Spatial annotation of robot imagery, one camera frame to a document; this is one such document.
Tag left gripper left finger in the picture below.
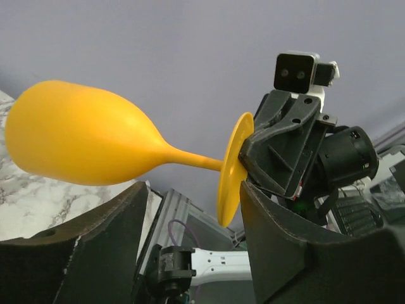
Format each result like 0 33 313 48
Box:
1 182 148 303

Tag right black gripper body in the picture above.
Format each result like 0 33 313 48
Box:
284 95 337 200

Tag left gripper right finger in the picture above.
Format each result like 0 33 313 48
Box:
240 182 404 303

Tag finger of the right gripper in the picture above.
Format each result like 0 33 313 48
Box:
237 94 322 199
253 89 293 135

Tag yellow plastic wine glass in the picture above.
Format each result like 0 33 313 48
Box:
4 80 254 227

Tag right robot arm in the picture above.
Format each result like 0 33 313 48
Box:
217 90 378 303

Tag black keyboard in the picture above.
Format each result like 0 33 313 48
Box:
332 196 383 237

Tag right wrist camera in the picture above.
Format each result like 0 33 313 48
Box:
273 51 340 107

